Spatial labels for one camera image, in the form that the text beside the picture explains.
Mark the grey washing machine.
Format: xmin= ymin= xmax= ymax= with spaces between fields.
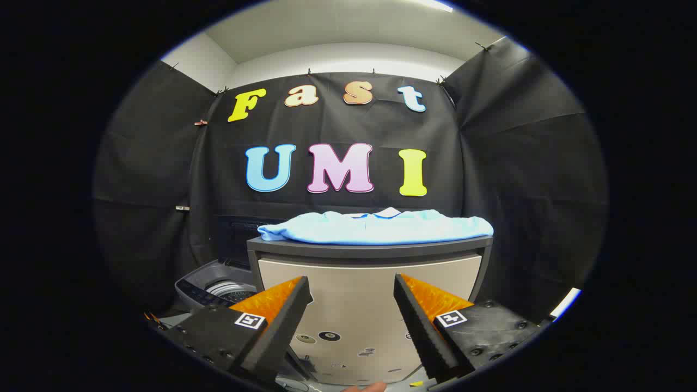
xmin=174 ymin=259 xmax=261 ymax=315

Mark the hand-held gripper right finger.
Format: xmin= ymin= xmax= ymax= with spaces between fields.
xmin=393 ymin=273 xmax=546 ymax=383

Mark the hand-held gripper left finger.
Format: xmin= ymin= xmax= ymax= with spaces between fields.
xmin=161 ymin=275 xmax=314 ymax=384

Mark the light blue polo shirt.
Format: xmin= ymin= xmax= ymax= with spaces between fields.
xmin=257 ymin=207 xmax=494 ymax=246

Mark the dark washing machine lid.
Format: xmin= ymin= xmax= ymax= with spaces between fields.
xmin=217 ymin=215 xmax=285 ymax=268

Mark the grey beige cabinet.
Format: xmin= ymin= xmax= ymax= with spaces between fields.
xmin=246 ymin=235 xmax=494 ymax=386

